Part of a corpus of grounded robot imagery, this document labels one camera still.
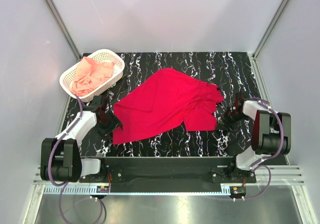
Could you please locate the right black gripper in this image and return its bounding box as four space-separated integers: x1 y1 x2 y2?
214 107 248 131

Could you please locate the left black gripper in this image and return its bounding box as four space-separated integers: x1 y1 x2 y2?
93 110 123 141

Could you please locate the red t-shirt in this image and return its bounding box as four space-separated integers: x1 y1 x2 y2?
113 68 224 145

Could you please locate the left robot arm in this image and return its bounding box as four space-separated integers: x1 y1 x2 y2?
40 105 123 187

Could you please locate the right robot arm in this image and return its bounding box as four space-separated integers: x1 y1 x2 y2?
216 91 292 183

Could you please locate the peach t-shirt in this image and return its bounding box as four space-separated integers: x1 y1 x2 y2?
71 57 115 97

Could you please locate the white plastic laundry basket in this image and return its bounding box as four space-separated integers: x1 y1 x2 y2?
59 49 125 103

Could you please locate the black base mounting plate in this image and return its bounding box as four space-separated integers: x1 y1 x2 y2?
71 157 258 195

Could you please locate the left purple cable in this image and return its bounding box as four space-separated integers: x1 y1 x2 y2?
48 95 108 224

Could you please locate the purple cable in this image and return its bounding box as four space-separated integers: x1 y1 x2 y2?
231 97 286 201
48 95 108 224

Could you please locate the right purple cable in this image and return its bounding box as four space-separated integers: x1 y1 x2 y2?
231 97 286 201

